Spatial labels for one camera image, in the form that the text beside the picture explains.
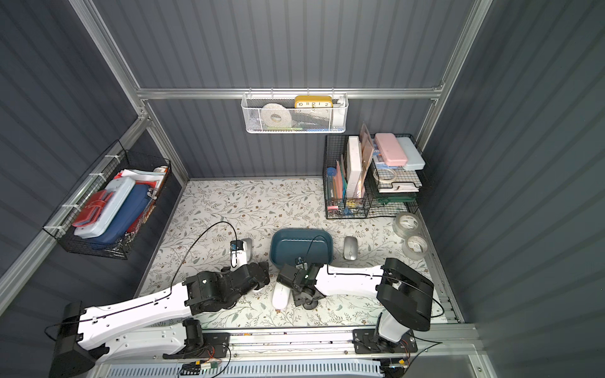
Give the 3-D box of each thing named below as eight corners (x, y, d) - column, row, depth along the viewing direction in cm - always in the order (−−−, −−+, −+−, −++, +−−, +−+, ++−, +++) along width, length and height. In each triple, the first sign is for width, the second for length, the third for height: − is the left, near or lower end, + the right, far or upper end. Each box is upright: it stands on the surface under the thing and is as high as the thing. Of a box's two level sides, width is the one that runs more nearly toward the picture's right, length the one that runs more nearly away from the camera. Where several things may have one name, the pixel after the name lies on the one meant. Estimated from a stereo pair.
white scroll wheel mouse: (344, 260, 94) (344, 257, 93) (342, 239, 101) (342, 236, 99) (358, 260, 94) (359, 257, 93) (355, 239, 101) (356, 236, 99)
